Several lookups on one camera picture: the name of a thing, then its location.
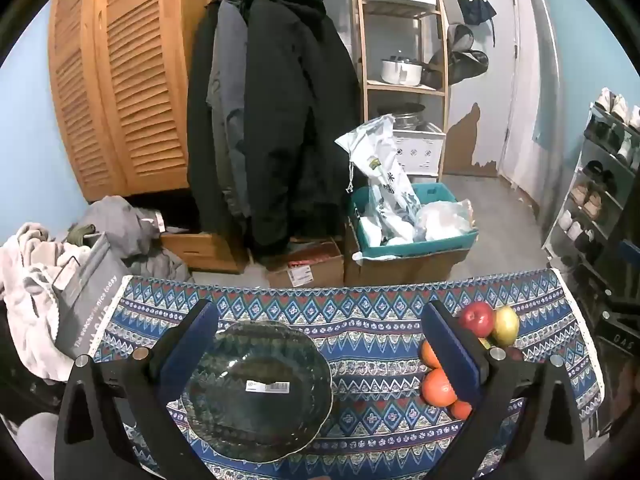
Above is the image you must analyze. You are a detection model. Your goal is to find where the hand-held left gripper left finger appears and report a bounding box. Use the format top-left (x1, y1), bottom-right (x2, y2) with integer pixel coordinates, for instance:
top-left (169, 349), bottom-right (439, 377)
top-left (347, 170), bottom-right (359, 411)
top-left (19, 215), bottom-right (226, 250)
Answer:
top-left (54, 299), bottom-right (221, 480)

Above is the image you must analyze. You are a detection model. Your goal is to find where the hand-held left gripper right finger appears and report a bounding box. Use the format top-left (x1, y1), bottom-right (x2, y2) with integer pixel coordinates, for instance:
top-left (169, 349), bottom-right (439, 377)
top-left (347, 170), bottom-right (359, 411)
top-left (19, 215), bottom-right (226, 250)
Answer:
top-left (422, 301), bottom-right (586, 480)

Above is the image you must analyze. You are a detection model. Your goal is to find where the red apple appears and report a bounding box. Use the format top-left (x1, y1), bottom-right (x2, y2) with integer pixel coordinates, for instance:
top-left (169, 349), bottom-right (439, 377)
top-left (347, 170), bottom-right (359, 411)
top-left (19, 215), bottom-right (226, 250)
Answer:
top-left (459, 302), bottom-right (496, 338)

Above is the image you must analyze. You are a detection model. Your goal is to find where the dark bowl of fruit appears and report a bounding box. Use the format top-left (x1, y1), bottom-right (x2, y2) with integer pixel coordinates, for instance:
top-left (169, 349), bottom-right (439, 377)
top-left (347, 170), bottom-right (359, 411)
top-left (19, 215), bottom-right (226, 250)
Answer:
top-left (181, 320), bottom-right (335, 463)

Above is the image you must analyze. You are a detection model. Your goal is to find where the blue patterned tablecloth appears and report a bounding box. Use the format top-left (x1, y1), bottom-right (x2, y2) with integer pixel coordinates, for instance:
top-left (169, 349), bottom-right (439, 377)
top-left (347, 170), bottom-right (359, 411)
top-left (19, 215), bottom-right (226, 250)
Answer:
top-left (92, 267), bottom-right (606, 480)

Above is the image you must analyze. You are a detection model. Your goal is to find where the wooden drawer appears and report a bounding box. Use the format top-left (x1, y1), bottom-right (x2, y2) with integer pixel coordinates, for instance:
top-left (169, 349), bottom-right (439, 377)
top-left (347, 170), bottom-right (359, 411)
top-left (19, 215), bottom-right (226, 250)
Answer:
top-left (160, 230), bottom-right (251, 275)

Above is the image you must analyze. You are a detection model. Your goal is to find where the large cardboard box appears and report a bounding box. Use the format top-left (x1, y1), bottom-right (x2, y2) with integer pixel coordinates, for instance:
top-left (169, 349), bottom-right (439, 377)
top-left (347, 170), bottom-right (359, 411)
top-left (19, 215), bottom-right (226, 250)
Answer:
top-left (344, 220), bottom-right (471, 286)

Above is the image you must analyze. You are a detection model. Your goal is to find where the grey tote bag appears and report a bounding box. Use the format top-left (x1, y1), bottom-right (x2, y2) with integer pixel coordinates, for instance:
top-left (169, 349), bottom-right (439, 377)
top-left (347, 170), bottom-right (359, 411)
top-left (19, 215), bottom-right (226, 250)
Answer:
top-left (54, 232), bottom-right (132, 356)

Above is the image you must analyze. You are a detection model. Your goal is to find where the clear plastic bag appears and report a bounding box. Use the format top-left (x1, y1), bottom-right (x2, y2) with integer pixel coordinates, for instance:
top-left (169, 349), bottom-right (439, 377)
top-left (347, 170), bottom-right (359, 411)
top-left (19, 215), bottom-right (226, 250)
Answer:
top-left (415, 200), bottom-right (473, 241)

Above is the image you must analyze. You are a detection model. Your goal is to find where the grey clothes pile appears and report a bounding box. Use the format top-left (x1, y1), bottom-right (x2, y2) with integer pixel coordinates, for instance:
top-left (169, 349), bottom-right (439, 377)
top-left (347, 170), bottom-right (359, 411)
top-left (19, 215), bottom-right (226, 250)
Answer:
top-left (75, 196), bottom-right (193, 281)

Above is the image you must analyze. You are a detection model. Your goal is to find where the small cardboard box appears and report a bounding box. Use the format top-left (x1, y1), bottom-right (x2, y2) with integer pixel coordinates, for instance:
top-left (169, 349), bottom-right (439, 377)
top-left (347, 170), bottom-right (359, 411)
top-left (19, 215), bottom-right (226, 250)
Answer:
top-left (267, 242), bottom-right (346, 288)

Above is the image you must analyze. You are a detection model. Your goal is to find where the shoe rack with shoes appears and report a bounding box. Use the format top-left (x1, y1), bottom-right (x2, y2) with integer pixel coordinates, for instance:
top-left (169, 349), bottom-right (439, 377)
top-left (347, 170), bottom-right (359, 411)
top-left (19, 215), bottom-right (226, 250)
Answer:
top-left (550, 87), bottom-right (640, 271)

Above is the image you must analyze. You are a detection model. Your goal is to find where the teal plastic basket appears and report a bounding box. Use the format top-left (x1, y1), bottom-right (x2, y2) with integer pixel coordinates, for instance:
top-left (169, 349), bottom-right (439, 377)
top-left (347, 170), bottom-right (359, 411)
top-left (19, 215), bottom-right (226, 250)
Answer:
top-left (350, 182), bottom-right (480, 261)

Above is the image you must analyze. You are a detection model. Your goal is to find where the white shoe rack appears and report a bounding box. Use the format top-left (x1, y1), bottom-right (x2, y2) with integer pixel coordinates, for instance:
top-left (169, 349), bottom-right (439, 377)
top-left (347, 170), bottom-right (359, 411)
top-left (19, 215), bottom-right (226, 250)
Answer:
top-left (542, 87), bottom-right (640, 306)

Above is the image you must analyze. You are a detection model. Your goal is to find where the pile of clothes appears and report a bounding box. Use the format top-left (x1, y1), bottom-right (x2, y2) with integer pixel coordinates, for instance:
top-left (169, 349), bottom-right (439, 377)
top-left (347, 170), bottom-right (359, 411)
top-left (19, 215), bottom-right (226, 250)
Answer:
top-left (0, 222), bottom-right (81, 381)

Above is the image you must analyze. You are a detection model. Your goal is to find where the black jacket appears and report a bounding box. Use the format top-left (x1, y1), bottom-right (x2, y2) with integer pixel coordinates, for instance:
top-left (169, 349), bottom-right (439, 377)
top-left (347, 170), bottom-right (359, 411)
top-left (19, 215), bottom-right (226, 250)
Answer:
top-left (187, 5), bottom-right (226, 246)

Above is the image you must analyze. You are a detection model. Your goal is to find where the white rice bag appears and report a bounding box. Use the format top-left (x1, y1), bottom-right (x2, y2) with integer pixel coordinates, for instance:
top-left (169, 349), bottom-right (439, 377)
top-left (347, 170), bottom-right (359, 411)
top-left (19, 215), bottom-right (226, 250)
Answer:
top-left (335, 115), bottom-right (423, 241)

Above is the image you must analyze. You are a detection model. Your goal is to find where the white perforated basket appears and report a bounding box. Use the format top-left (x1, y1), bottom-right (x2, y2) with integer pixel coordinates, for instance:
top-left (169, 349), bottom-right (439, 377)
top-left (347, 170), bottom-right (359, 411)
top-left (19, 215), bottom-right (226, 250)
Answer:
top-left (392, 127), bottom-right (446, 176)

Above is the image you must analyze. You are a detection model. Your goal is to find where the metal steamer pot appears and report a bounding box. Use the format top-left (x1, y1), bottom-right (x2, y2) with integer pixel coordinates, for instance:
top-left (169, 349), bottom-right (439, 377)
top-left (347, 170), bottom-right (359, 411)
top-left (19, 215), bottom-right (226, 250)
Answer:
top-left (380, 104), bottom-right (426, 128)

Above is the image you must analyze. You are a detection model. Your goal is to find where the black hooded coat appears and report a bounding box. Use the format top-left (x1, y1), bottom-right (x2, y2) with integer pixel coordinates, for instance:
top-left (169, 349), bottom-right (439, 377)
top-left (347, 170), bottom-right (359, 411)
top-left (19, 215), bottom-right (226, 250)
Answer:
top-left (245, 0), bottom-right (361, 266)

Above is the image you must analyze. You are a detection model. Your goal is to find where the grey jacket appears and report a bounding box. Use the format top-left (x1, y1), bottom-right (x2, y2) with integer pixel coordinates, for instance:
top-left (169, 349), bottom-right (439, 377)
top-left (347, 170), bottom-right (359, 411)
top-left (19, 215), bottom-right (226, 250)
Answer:
top-left (210, 0), bottom-right (251, 218)

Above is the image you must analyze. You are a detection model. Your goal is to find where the wooden louvered wardrobe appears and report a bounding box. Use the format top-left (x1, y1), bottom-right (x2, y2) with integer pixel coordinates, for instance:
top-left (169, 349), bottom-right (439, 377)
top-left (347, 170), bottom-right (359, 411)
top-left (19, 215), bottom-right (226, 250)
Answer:
top-left (47, 0), bottom-right (221, 203)

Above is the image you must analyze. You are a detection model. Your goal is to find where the white door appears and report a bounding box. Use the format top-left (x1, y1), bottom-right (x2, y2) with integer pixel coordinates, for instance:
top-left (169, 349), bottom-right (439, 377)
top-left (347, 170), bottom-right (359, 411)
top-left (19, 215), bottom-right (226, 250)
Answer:
top-left (500, 0), bottom-right (540, 196)

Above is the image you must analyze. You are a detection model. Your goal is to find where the steel cooking pot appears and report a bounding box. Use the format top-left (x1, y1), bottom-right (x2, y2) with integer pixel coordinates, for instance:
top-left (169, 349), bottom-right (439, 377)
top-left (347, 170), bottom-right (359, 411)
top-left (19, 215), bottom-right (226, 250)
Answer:
top-left (381, 55), bottom-right (426, 86)

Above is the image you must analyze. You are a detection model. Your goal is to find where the grey backpack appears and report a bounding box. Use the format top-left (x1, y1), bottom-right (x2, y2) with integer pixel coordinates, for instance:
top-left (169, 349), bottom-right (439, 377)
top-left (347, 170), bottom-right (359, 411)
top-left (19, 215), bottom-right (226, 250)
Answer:
top-left (425, 22), bottom-right (490, 86)

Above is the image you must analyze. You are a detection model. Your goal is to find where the wooden shelf rack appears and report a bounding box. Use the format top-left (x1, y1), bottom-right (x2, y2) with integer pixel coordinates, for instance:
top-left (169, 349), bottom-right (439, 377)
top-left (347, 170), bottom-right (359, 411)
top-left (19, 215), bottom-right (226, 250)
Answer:
top-left (355, 0), bottom-right (451, 181)

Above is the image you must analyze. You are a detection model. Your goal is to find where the dark blue umbrella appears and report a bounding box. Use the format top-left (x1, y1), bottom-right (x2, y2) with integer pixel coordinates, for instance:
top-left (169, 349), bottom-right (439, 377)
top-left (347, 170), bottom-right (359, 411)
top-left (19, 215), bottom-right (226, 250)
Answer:
top-left (457, 0), bottom-right (498, 43)

